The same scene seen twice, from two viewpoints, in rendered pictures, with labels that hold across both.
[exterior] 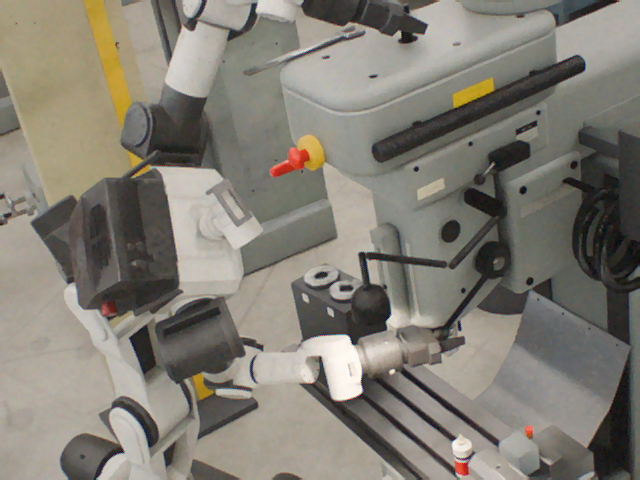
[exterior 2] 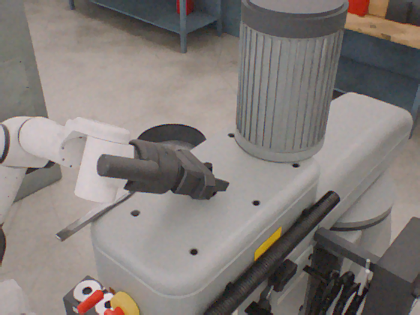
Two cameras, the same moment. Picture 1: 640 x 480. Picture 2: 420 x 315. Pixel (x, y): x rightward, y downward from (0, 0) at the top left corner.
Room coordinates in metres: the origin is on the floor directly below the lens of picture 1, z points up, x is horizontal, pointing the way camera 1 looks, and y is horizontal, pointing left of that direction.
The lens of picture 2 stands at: (1.02, 0.08, 2.53)
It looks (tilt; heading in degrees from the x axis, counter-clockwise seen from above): 36 degrees down; 337
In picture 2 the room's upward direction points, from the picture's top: 1 degrees clockwise
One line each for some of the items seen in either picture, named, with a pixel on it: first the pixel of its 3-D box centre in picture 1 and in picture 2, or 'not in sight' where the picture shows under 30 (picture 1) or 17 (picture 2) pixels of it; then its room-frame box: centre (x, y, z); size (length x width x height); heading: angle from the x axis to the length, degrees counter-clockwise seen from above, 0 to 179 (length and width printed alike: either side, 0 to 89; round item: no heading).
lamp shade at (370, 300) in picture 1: (369, 300); not in sight; (1.54, -0.06, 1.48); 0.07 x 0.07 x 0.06
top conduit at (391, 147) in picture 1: (482, 105); (275, 253); (1.60, -0.31, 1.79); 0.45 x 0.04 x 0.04; 117
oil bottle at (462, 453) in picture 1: (463, 454); not in sight; (1.62, -0.20, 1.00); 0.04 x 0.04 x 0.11
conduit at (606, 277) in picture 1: (607, 232); (331, 302); (1.66, -0.54, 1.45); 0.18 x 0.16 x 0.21; 117
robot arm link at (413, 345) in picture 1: (404, 348); not in sight; (1.70, -0.12, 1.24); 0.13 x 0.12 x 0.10; 9
